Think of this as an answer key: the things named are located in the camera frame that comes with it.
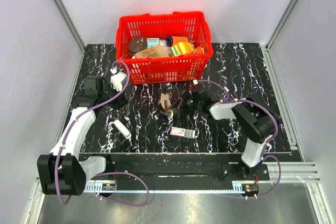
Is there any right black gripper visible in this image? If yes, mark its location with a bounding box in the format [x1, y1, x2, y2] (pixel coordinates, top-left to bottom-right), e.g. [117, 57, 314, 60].
[169, 91, 202, 116]

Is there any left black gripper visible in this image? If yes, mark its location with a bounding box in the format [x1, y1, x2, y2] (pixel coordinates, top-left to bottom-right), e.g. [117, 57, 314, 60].
[99, 83, 129, 111]

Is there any white stapler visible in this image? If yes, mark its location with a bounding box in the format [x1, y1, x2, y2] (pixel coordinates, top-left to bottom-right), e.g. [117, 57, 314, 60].
[113, 120, 131, 139]

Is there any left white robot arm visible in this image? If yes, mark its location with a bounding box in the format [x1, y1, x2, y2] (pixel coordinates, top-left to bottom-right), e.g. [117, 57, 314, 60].
[37, 72, 128, 196]

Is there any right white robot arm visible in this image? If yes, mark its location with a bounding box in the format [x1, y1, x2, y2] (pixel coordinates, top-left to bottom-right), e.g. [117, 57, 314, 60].
[160, 87, 280, 180]

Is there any red white staple box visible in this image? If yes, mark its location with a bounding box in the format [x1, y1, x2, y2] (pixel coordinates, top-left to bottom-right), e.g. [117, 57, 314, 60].
[170, 127, 196, 138]

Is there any yellow green snack pack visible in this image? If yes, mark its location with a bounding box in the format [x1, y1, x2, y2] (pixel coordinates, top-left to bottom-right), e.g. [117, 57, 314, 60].
[170, 42, 195, 57]

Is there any brown cardboard packet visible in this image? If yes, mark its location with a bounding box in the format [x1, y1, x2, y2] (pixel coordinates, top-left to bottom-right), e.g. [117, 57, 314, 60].
[135, 45, 169, 59]

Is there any red plastic shopping basket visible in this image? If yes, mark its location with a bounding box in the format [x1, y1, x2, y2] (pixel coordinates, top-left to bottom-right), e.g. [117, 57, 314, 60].
[115, 11, 214, 85]

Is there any orange snack packet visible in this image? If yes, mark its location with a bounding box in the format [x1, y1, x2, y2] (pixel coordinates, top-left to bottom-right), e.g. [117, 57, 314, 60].
[194, 46, 205, 55]

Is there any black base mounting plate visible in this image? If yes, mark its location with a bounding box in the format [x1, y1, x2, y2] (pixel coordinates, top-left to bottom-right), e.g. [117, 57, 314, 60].
[80, 153, 270, 184]

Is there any orange bottle blue cap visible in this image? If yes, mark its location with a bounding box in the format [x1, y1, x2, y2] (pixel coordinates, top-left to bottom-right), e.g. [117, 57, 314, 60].
[166, 36, 189, 47]

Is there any teal white small box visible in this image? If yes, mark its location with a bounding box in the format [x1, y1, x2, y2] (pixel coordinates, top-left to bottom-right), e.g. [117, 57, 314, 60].
[146, 37, 160, 48]

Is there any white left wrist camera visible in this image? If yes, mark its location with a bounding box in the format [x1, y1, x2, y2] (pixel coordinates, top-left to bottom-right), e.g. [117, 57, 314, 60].
[110, 68, 128, 92]

